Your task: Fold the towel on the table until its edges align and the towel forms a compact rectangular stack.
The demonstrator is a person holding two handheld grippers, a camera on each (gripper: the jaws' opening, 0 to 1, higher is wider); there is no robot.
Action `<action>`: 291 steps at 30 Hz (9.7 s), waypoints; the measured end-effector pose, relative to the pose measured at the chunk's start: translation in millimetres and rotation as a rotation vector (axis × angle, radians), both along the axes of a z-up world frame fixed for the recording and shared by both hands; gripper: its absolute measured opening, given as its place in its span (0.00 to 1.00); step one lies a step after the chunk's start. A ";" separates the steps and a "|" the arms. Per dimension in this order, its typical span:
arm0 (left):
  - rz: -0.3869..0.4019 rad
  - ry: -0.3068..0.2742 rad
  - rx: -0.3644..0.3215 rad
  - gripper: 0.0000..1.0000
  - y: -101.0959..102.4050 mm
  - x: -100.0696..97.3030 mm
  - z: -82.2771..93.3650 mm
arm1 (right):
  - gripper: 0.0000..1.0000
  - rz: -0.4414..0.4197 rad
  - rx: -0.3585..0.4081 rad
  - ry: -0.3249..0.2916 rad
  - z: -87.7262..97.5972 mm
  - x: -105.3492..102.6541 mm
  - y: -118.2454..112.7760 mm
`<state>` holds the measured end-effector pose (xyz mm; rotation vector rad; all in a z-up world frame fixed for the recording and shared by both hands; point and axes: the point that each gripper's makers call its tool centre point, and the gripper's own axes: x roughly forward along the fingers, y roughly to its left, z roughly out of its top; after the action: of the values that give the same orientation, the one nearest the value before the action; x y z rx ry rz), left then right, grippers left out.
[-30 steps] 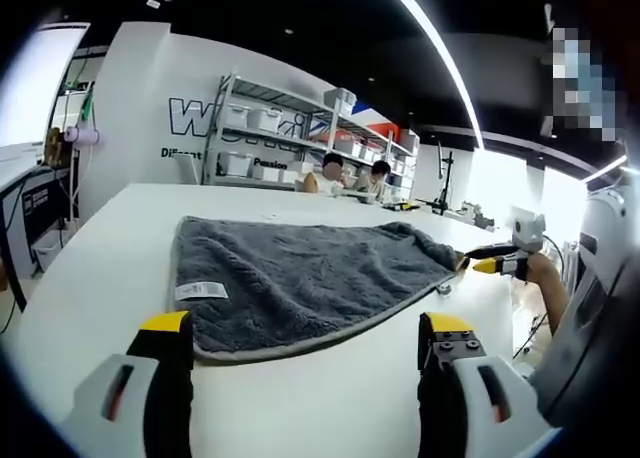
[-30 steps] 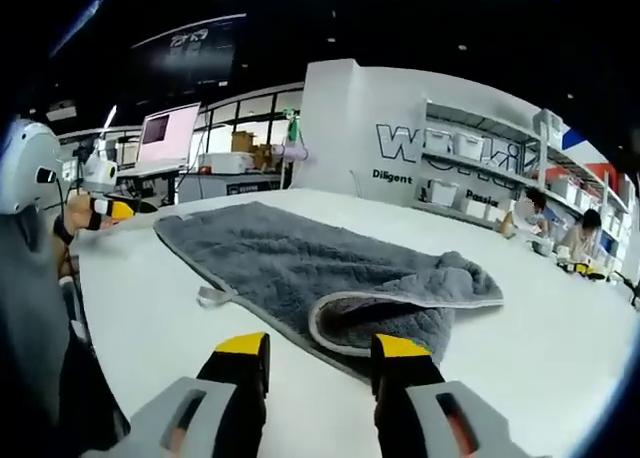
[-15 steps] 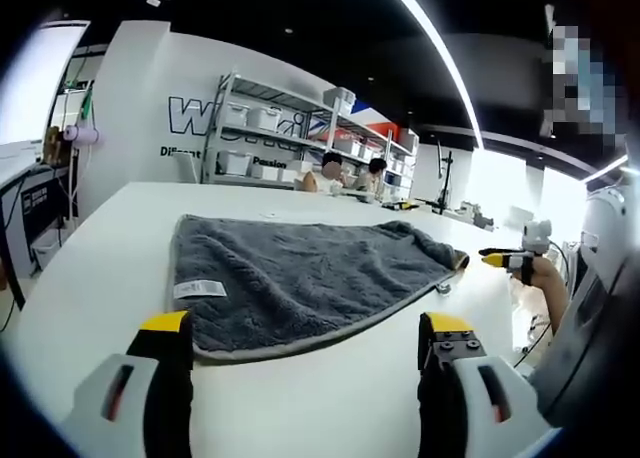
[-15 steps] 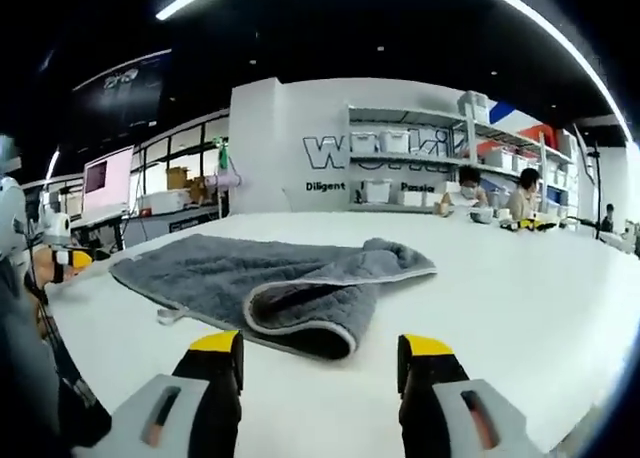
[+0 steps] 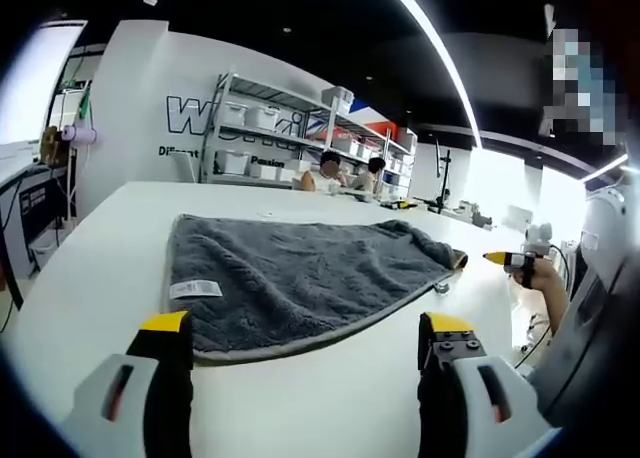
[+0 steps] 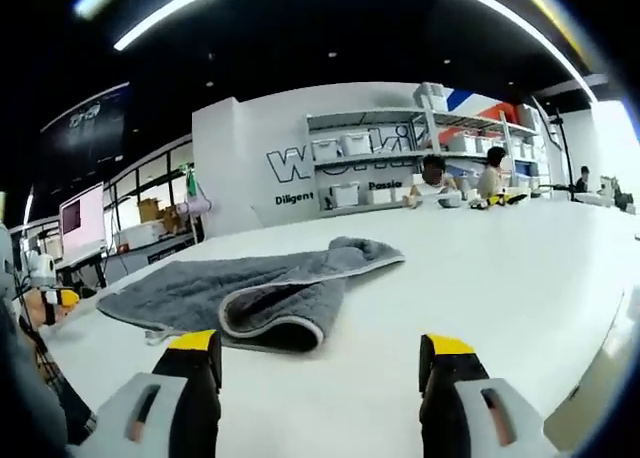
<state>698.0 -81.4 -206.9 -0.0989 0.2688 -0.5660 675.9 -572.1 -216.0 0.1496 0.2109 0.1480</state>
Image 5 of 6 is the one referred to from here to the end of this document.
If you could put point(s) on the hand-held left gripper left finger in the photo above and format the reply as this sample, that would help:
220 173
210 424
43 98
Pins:
165 378

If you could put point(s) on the green hanging item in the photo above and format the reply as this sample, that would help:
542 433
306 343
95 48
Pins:
85 105

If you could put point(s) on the grey metal shelving rack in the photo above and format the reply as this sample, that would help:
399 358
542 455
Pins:
380 138
225 88

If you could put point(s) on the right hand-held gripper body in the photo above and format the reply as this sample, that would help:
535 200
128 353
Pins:
537 238

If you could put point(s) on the operator in grey shirt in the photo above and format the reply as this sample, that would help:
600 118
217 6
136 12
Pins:
595 358

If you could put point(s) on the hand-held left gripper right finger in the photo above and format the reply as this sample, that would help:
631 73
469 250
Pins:
450 393

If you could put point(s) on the grey fluffy towel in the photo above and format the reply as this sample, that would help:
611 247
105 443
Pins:
300 278

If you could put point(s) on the purple roll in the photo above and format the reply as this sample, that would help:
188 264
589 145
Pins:
80 135

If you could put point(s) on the curved ceiling light strip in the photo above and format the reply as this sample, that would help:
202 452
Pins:
440 43

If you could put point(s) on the white chest device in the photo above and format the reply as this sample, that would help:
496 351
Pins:
607 228

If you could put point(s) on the person's right hand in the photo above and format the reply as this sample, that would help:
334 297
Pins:
540 275

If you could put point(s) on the large monitor screen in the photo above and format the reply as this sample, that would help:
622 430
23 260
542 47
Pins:
45 78

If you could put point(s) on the white table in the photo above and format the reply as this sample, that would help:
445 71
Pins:
300 408

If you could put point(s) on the black tripod stand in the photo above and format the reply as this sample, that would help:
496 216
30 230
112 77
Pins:
445 178

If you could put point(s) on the white chair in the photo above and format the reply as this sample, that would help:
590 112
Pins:
185 167

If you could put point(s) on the metal shelf with white bins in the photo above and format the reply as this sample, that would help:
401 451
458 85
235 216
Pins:
260 118

